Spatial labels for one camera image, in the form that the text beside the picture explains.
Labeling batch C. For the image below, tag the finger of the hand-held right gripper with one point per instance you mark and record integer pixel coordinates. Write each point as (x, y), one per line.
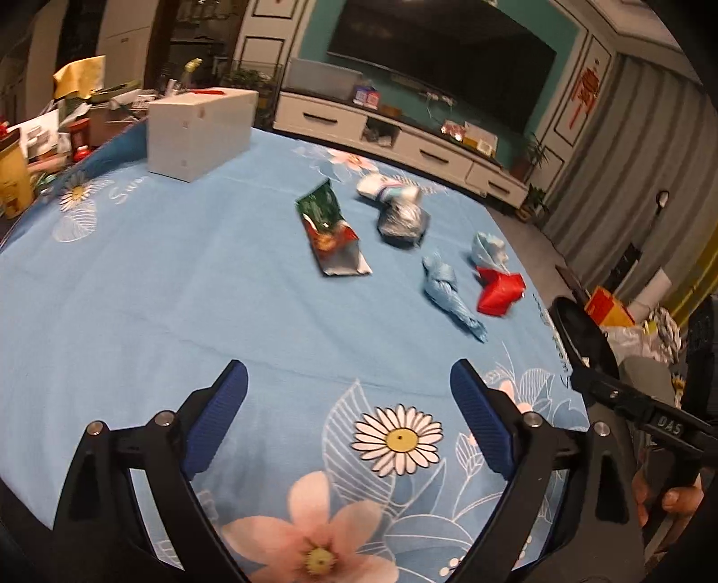
(600, 387)
(704, 359)

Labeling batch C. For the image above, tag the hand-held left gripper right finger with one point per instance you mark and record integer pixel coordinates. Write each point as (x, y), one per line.
(482, 420)

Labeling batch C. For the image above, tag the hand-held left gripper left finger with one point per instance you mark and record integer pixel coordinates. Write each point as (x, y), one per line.
(216, 417)

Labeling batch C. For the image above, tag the black trash bin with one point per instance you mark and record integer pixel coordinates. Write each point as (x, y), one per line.
(583, 336)

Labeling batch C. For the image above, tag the red packet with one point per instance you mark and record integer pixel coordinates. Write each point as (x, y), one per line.
(499, 291)

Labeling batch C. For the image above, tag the blue plastic bag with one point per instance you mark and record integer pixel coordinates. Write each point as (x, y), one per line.
(446, 291)

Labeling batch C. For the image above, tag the blue face mask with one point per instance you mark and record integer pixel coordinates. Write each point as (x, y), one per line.
(488, 249)

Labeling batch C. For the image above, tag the silver foil wrapper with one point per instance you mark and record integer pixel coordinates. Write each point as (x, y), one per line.
(401, 221)

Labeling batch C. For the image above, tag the green snack packet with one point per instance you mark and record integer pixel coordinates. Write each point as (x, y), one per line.
(331, 235)

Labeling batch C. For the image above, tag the white paper cup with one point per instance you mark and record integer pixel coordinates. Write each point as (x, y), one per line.
(387, 188)

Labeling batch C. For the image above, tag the person's right hand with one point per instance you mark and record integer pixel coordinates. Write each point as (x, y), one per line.
(681, 502)

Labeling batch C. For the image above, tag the patterned cloth pile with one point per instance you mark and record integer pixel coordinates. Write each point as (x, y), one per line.
(667, 331)

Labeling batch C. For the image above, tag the white plastic bag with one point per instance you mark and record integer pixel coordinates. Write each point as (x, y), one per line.
(628, 339)

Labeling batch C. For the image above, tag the red yellow shopping bag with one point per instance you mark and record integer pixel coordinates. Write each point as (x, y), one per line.
(606, 308)

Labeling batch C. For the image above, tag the white paper roll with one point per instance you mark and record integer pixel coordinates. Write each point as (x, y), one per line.
(653, 288)

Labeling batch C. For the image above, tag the upright vacuum cleaner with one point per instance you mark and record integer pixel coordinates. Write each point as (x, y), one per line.
(645, 241)

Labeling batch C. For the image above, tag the blue floral tablecloth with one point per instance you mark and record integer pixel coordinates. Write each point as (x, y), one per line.
(168, 291)

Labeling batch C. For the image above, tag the small potted plant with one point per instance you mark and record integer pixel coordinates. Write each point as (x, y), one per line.
(533, 204)

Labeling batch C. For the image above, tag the grey curtain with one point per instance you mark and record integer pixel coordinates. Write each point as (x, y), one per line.
(634, 151)

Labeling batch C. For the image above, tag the tall potted plant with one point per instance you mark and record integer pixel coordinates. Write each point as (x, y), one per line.
(533, 154)

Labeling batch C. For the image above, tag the white desk calendar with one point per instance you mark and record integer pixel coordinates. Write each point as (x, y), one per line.
(482, 140)

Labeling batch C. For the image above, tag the white box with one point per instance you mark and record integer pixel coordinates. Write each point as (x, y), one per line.
(196, 134)

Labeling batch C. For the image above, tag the white television cabinet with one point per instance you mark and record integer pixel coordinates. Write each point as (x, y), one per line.
(392, 140)

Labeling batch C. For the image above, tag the small red toy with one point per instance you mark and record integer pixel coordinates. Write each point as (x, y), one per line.
(81, 153)

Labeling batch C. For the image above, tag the yellow jar with brown lid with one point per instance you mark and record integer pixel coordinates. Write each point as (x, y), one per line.
(14, 179)

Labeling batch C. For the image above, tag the red jar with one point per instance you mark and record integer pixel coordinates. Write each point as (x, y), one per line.
(79, 134)

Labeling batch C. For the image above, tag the white power strip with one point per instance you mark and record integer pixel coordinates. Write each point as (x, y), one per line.
(437, 96)

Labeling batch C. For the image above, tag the large left potted plant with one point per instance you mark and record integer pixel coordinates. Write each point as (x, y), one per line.
(255, 89)

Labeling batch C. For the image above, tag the purple boxes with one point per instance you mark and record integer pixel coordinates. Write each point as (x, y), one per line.
(367, 98)

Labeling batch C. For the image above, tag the green tray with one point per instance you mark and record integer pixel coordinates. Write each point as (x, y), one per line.
(118, 89)

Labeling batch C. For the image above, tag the spray bottle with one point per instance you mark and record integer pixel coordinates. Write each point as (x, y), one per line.
(190, 70)

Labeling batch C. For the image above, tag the grey panel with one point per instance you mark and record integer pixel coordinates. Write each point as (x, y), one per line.
(322, 78)

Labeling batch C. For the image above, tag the yellow cloth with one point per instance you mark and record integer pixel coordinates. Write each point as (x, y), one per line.
(78, 75)

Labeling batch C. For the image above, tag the black television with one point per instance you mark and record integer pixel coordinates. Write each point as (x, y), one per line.
(443, 50)

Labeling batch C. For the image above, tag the photo frame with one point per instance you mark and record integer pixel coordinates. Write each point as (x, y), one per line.
(454, 130)

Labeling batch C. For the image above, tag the red knot wall decoration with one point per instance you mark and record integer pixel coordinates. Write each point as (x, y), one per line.
(583, 92)

